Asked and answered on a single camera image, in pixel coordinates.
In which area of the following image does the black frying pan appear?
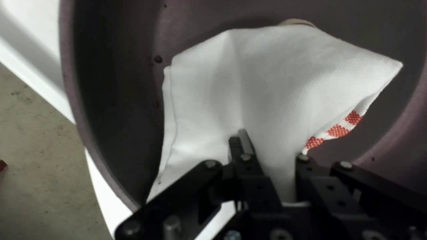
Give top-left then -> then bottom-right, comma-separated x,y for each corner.
58,0 -> 427,215

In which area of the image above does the white towel with red stripe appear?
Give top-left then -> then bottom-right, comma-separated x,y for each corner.
146,19 -> 405,206

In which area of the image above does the white plastic tray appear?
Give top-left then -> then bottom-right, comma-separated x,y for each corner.
0,0 -> 135,240

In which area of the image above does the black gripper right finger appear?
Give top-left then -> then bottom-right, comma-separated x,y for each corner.
295,152 -> 427,224

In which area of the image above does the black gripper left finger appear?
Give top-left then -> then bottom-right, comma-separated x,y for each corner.
114,128 -> 283,240

